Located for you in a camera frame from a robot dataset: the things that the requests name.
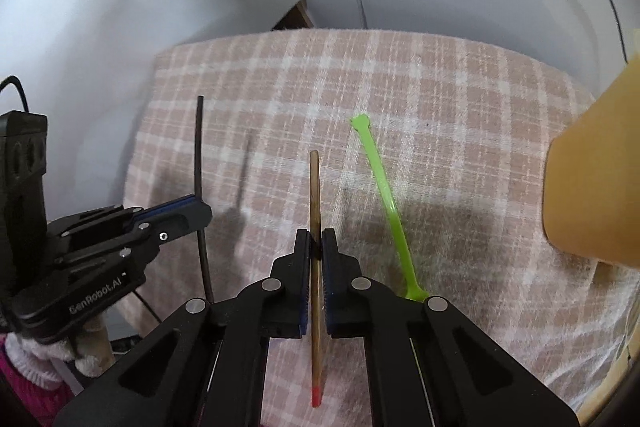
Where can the yellow plastic utensil cup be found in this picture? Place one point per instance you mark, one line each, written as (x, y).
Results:
(590, 206)

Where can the pink plaid cloth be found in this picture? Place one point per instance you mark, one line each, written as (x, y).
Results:
(463, 130)

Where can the left gloved hand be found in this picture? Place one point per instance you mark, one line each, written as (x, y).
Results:
(89, 350)

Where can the green plastic spoon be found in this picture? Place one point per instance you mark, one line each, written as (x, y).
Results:
(414, 291)

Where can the brown chopstick short diagonal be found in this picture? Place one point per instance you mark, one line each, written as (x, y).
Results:
(315, 282)

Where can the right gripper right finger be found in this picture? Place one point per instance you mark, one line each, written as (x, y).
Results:
(427, 363)

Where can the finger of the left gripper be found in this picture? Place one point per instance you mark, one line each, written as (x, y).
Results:
(167, 230)
(177, 207)

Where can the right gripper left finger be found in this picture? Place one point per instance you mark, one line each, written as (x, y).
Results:
(205, 365)

